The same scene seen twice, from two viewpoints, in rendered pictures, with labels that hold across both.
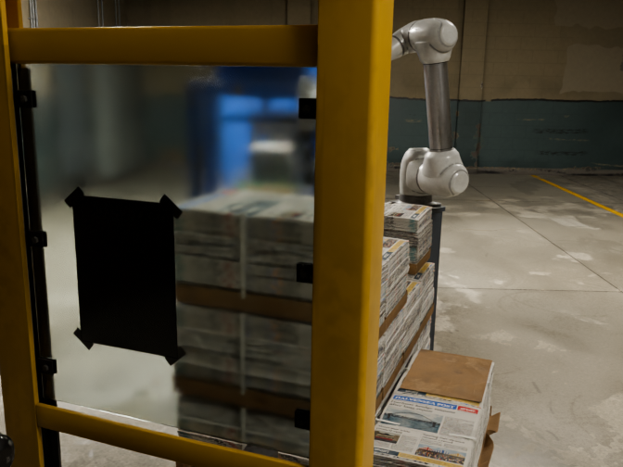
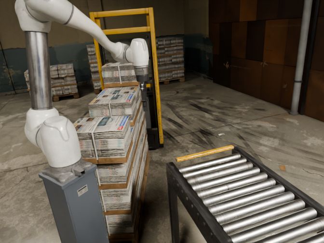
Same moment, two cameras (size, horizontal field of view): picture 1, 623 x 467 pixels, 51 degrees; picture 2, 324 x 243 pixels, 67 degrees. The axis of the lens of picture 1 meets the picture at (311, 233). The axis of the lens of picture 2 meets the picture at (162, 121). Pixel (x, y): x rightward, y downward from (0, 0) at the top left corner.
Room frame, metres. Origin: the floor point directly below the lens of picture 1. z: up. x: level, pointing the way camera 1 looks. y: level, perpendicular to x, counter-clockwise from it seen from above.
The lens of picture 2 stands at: (4.25, -0.34, 1.64)
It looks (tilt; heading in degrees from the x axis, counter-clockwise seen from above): 21 degrees down; 163
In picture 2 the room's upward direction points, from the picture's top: 4 degrees counter-clockwise
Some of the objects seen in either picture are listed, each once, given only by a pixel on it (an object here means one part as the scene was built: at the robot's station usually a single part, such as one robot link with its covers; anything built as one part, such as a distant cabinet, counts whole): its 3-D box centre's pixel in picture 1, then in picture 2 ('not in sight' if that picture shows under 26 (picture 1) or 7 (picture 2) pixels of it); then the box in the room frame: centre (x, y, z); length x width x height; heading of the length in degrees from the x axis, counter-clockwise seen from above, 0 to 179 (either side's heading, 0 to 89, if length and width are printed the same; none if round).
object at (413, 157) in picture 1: (418, 170); (59, 139); (3.06, -0.50, 1.17); 0.18 x 0.16 x 0.22; 27
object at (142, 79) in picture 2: not in sight; (142, 82); (2.77, 0.01, 1.32); 0.08 x 0.07 x 0.09; 160
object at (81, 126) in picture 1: (161, 254); (127, 59); (1.08, 0.26, 1.28); 0.57 x 0.01 x 0.65; 70
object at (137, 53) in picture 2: not in sight; (138, 51); (2.76, 0.01, 1.51); 0.13 x 0.11 x 0.16; 27
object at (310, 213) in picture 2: not in sight; (274, 226); (3.59, 0.34, 0.77); 0.47 x 0.05 x 0.05; 89
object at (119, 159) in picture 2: not in sight; (118, 149); (2.69, -0.19, 0.86); 0.29 x 0.16 x 0.04; 159
